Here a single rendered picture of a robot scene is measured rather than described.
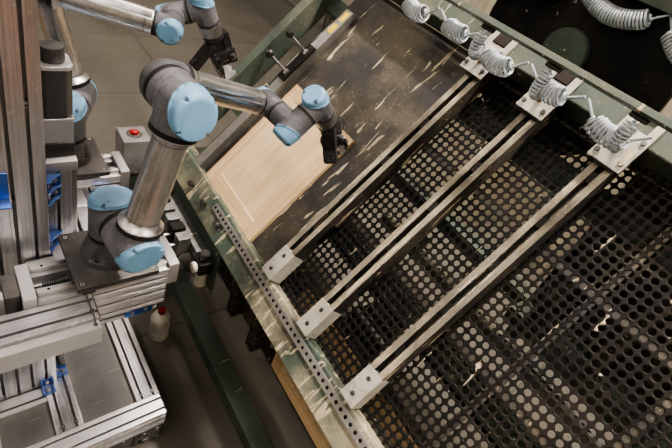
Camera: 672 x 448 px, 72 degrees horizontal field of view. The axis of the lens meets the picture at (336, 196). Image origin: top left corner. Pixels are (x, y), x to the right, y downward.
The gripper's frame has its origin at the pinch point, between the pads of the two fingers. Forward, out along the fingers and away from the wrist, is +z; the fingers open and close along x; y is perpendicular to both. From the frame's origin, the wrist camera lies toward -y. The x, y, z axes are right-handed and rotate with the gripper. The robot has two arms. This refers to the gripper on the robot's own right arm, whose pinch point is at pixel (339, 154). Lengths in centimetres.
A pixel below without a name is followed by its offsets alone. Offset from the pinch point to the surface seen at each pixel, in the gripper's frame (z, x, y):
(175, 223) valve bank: 20, 74, -18
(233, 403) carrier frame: 62, 57, -88
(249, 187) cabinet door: 20.4, 43.0, -3.1
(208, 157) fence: 23, 66, 13
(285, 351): 10, 17, -67
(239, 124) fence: 20, 52, 27
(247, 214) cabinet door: 19.7, 41.9, -15.2
